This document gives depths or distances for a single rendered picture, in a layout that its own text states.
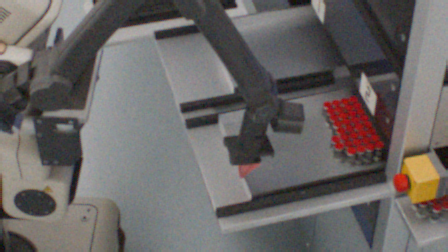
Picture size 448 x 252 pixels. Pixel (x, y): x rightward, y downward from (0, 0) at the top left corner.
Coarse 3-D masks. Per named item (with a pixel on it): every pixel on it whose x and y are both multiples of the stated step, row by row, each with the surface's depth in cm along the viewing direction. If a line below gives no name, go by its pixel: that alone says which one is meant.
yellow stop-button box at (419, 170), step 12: (420, 156) 204; (432, 156) 204; (408, 168) 202; (420, 168) 202; (432, 168) 202; (408, 180) 203; (420, 180) 200; (432, 180) 200; (444, 180) 201; (408, 192) 205; (420, 192) 202; (432, 192) 203
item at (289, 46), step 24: (240, 24) 257; (264, 24) 259; (288, 24) 259; (312, 24) 259; (264, 48) 252; (288, 48) 252; (312, 48) 252; (336, 48) 252; (288, 72) 245; (312, 72) 240; (336, 72) 243
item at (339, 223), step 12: (252, 12) 312; (444, 168) 222; (312, 216) 287; (324, 216) 275; (336, 216) 263; (348, 216) 252; (300, 228) 304; (312, 228) 290; (324, 228) 277; (336, 228) 265; (348, 228) 254; (312, 240) 293; (324, 240) 279; (336, 240) 267; (348, 240) 256; (360, 240) 246; (408, 240) 231
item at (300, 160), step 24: (312, 96) 234; (336, 96) 237; (240, 120) 232; (312, 120) 233; (288, 144) 227; (312, 144) 227; (264, 168) 221; (288, 168) 221; (312, 168) 221; (336, 168) 222; (360, 168) 220; (384, 168) 219; (264, 192) 212
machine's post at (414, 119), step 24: (432, 0) 177; (432, 24) 182; (408, 48) 192; (432, 48) 186; (408, 72) 194; (432, 72) 191; (408, 96) 197; (432, 96) 196; (408, 120) 199; (432, 120) 201; (408, 144) 205; (384, 216) 225; (384, 240) 228
